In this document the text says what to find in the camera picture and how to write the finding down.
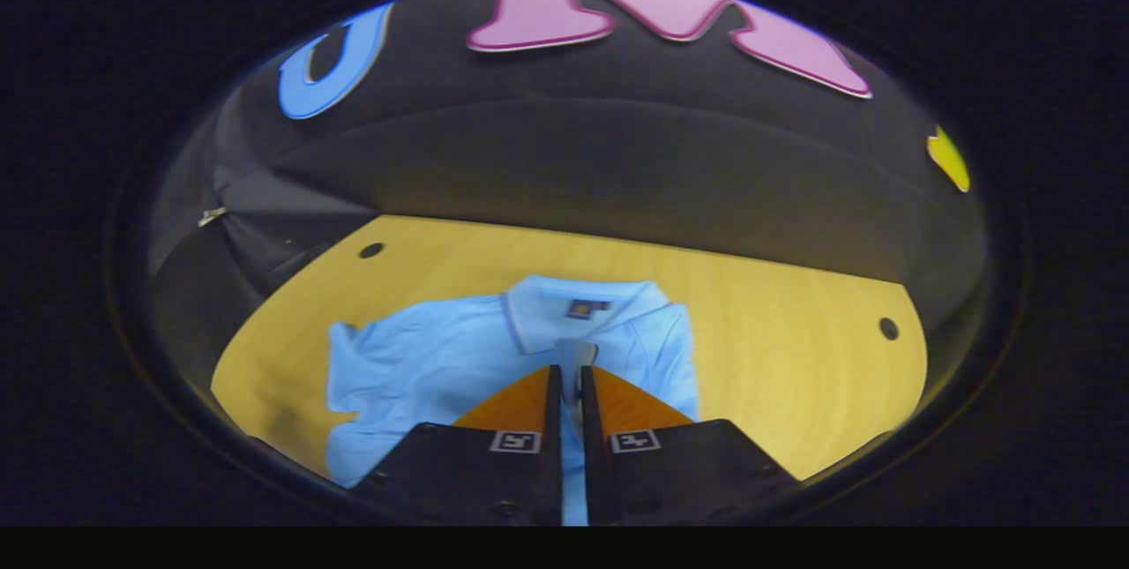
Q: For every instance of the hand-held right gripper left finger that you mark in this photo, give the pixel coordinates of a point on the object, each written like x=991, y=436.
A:
x=554, y=454

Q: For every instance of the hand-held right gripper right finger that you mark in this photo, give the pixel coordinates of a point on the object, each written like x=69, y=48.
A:
x=595, y=472

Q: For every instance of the light blue T-shirt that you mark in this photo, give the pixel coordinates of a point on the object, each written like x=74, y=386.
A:
x=441, y=357

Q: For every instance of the silver metal clip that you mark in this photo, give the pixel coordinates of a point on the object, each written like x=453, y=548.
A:
x=212, y=216

